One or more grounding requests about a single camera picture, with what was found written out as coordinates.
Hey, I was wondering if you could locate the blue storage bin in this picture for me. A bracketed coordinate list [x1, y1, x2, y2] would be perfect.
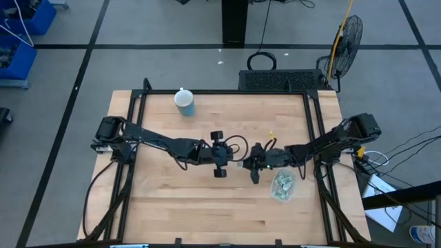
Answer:
[0, 34, 39, 82]
[0, 0, 58, 36]

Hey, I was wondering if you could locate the black desk edge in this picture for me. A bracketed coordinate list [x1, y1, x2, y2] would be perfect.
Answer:
[361, 180, 441, 211]

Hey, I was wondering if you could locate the black cable beside table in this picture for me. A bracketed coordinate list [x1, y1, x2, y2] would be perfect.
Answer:
[81, 159, 115, 239]

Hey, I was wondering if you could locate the black power cable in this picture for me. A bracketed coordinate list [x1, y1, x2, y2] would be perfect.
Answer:
[365, 125, 441, 175]

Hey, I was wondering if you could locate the black table frame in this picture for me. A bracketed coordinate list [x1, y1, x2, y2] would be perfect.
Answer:
[81, 77, 371, 244]

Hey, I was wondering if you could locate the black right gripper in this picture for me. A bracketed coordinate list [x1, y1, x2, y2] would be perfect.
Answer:
[241, 142, 292, 185]

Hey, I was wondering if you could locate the white plastic bottle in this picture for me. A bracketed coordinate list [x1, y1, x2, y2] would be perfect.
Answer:
[409, 224, 437, 246]

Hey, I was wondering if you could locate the black floor fan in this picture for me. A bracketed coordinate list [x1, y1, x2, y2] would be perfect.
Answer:
[316, 14, 365, 94]

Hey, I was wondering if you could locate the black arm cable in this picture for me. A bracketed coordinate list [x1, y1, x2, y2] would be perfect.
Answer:
[262, 136, 277, 153]
[223, 134, 250, 163]

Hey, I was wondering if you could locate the white cardboard box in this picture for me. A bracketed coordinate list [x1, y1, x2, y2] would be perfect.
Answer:
[361, 173, 404, 233]

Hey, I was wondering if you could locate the teal cup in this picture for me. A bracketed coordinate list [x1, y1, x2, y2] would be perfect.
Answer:
[173, 87, 196, 118]

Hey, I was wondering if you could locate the white looped cable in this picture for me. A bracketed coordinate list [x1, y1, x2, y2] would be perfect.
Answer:
[364, 149, 391, 167]

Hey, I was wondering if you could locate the black coiled floor cable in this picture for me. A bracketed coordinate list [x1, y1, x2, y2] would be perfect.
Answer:
[246, 0, 278, 72]

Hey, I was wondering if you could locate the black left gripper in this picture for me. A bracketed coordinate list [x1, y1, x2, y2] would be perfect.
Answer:
[206, 130, 233, 179]

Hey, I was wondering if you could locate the black crate basket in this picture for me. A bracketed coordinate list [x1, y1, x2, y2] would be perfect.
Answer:
[238, 68, 329, 92]

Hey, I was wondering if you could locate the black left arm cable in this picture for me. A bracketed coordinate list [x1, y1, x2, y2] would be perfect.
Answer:
[223, 134, 250, 163]

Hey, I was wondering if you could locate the black tall stand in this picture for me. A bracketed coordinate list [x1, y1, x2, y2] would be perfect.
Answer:
[220, 0, 250, 48]

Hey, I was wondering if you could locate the black object at floor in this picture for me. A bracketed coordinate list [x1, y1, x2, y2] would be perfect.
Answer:
[0, 107, 14, 134]

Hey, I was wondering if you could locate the clear bag of green items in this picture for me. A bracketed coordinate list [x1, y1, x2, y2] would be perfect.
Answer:
[269, 167, 297, 204]

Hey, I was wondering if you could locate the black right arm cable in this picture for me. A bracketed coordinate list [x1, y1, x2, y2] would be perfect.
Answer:
[262, 136, 277, 153]

